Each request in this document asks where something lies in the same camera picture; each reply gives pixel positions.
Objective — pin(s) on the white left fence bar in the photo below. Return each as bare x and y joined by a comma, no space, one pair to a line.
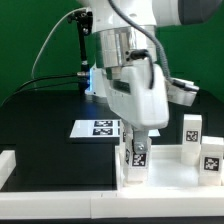
7,165

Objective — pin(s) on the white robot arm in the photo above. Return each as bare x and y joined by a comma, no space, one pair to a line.
133,63

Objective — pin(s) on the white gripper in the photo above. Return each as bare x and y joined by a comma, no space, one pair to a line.
142,107

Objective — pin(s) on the marker tag sheet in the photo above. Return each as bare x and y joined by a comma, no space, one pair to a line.
96,128

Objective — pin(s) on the black camera stand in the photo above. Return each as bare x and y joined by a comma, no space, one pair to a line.
84,21

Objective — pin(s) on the white square table top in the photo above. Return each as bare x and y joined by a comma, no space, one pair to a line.
165,170

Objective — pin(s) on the white front fence bar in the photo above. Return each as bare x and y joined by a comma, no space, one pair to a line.
154,202

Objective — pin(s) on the white fence bar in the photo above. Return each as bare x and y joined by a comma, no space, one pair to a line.
7,165
154,202

